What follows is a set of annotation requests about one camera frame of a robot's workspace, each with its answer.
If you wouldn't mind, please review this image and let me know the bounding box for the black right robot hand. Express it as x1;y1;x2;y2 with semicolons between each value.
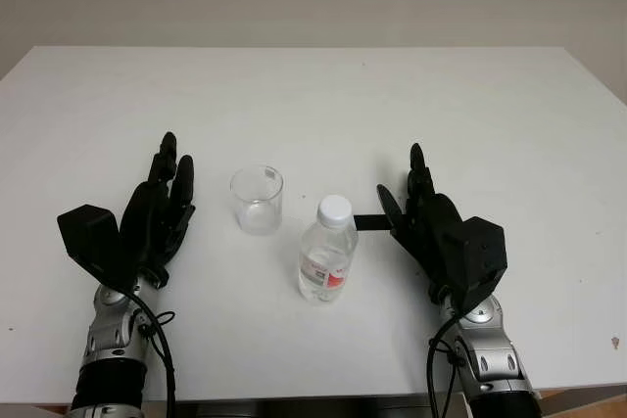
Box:
375;142;472;305

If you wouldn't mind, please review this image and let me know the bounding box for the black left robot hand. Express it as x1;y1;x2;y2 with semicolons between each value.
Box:
119;131;198;289

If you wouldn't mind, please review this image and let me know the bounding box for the clear plastic water bottle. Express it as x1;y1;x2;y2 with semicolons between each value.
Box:
297;195;361;306

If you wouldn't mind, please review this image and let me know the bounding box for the clear glass cup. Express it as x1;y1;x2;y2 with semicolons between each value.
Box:
228;163;286;238

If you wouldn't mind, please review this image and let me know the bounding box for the black robot torso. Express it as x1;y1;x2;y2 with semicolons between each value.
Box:
146;394;472;418

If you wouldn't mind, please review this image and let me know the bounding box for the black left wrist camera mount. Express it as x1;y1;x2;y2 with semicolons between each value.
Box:
56;203;137;288

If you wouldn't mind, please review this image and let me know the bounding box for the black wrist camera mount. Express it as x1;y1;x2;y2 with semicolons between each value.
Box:
56;203;137;288
451;214;508;314

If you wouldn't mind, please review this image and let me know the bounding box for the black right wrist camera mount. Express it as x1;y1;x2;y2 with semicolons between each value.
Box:
451;214;508;314

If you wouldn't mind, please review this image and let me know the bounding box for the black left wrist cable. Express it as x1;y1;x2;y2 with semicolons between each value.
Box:
116;284;178;418

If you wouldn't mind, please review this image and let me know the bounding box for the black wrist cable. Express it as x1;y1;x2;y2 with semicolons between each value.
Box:
116;284;178;418
426;308;467;418

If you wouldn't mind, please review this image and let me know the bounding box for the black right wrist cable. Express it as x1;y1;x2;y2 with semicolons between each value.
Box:
426;308;467;418

